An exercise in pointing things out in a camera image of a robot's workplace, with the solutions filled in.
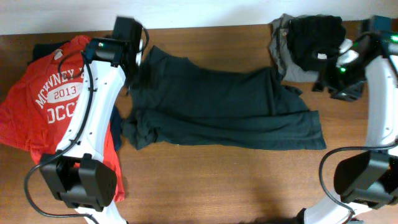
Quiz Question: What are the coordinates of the dark green t-shirt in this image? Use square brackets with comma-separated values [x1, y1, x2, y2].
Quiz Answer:
[121, 47, 326, 150]

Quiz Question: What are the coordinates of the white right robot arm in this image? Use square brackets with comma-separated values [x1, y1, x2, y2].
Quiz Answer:
[295, 16, 397, 224]

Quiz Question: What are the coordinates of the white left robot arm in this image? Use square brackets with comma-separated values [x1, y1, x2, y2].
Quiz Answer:
[40, 38, 144, 223]

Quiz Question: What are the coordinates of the black folded garment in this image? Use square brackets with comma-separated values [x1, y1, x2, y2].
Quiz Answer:
[287, 16, 346, 72]

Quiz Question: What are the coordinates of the grey folded garment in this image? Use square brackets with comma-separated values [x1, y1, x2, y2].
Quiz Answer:
[269, 14, 318, 83]

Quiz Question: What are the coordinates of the navy blue garment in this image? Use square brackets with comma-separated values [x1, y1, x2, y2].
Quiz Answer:
[31, 41, 122, 152]

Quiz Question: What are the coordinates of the red soccer t-shirt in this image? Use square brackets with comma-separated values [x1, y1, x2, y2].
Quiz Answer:
[0, 34, 126, 203]

